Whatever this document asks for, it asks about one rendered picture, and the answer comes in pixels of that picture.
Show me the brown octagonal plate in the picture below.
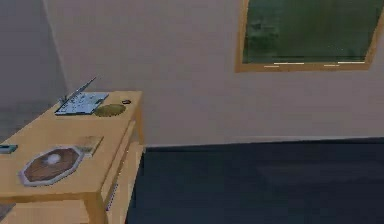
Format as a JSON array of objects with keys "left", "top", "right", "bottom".
[{"left": 18, "top": 145, "right": 86, "bottom": 187}]

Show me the open grey laptop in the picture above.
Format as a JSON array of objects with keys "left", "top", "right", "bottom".
[{"left": 54, "top": 76, "right": 110, "bottom": 116}]

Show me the wooden framed green chalkboard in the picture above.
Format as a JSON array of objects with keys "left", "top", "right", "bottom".
[{"left": 234, "top": 0, "right": 384, "bottom": 73}]

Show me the small teal flat box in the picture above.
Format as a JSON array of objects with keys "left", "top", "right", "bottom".
[{"left": 0, "top": 144, "right": 19, "bottom": 155}]

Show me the olive round plate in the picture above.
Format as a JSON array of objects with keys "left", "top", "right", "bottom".
[{"left": 94, "top": 103, "right": 127, "bottom": 118}]

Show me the light wooden desk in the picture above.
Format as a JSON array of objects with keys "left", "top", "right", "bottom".
[{"left": 0, "top": 90, "right": 146, "bottom": 224}]

